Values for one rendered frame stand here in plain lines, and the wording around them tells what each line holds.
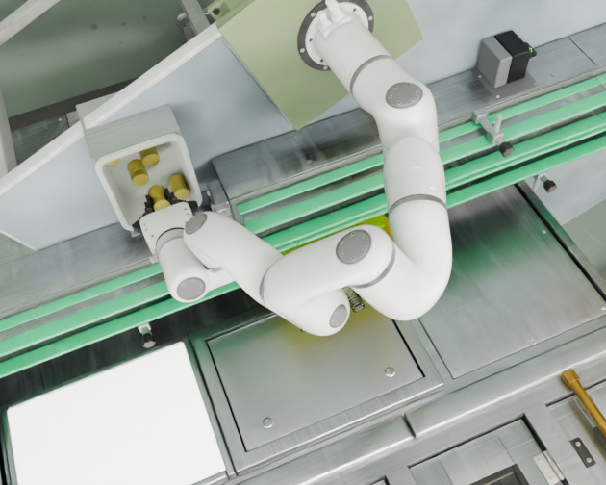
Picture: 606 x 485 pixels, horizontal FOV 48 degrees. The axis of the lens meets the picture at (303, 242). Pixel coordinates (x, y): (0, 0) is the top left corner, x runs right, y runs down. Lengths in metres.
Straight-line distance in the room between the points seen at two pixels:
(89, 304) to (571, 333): 1.05
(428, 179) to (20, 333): 0.91
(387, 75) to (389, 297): 0.39
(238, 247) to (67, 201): 0.53
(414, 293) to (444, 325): 0.66
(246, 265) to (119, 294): 0.48
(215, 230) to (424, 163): 0.35
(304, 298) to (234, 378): 0.63
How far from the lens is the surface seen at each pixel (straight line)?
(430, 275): 0.96
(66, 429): 1.57
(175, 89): 1.35
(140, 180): 1.40
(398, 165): 1.01
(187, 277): 1.17
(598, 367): 1.61
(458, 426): 1.49
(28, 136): 2.16
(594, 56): 1.76
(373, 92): 1.12
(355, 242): 0.88
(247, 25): 1.23
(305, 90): 1.36
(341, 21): 1.25
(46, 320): 1.51
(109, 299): 1.48
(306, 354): 1.52
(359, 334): 1.53
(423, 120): 1.08
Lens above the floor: 1.78
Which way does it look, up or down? 34 degrees down
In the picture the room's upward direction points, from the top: 153 degrees clockwise
